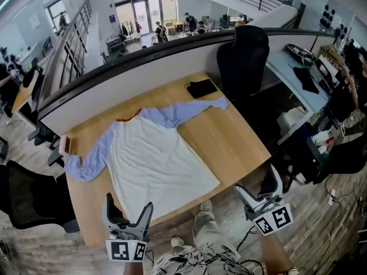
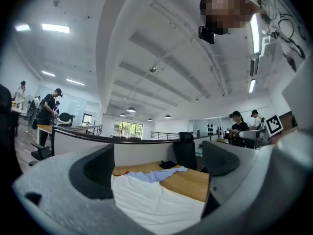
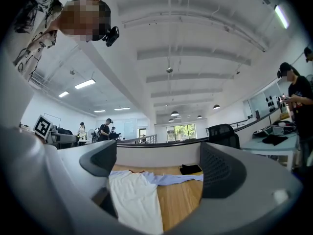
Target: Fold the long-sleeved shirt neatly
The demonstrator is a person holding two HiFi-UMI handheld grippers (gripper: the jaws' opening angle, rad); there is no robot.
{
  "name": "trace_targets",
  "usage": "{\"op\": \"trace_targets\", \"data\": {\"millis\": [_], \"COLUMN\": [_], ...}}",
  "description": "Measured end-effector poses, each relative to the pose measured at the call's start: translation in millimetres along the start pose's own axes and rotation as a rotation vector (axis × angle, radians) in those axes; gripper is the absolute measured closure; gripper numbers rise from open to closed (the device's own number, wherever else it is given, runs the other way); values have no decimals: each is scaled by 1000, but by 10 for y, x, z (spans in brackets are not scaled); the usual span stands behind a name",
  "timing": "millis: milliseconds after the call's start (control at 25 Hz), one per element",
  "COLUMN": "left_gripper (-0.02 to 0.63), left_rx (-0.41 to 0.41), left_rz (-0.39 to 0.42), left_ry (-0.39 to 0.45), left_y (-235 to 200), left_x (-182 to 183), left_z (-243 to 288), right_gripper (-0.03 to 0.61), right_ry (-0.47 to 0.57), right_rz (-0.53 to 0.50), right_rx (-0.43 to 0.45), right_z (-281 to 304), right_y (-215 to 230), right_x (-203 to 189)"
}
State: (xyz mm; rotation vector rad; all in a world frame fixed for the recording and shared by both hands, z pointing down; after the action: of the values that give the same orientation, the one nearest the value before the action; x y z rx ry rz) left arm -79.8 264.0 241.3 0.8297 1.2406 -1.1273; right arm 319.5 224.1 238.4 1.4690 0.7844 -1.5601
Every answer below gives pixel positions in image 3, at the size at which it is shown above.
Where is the black pouch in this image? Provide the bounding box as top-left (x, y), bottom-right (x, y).
top-left (180, 164), bottom-right (203, 176)

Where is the black cloth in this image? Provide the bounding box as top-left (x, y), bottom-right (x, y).
top-left (262, 134), bottom-right (289, 147)

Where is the black stair railing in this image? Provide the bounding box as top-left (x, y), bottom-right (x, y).
top-left (205, 118), bottom-right (249, 136)

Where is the standing fan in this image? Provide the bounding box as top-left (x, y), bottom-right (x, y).
top-left (87, 128), bottom-right (98, 143)

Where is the black high-back office chair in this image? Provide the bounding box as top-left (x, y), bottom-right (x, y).
top-left (207, 123), bottom-right (241, 150)

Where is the person's head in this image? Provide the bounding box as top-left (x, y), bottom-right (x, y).
top-left (58, 0), bottom-right (112, 43)

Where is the large glass window wall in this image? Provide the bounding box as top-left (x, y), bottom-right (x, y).
top-left (166, 124), bottom-right (197, 142)

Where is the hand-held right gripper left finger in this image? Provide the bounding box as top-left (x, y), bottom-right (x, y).
top-left (13, 128), bottom-right (119, 230)

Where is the black head-worn camera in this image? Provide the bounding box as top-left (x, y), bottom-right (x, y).
top-left (102, 26), bottom-right (120, 47)

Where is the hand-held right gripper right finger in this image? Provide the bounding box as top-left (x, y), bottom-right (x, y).
top-left (199, 141), bottom-right (305, 231)

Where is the white shirt with blue sleeves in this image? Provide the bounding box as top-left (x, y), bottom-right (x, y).
top-left (108, 169), bottom-right (204, 235)

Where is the white desk partition black rim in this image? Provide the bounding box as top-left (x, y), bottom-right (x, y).
top-left (116, 108), bottom-right (281, 168)

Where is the black balcony railing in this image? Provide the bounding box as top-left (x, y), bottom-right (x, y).
top-left (124, 134), bottom-right (158, 145)

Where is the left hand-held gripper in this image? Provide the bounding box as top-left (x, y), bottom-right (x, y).
top-left (32, 115), bottom-right (80, 144)

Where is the light blue desk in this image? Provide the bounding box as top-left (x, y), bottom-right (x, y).
top-left (240, 131), bottom-right (301, 172)

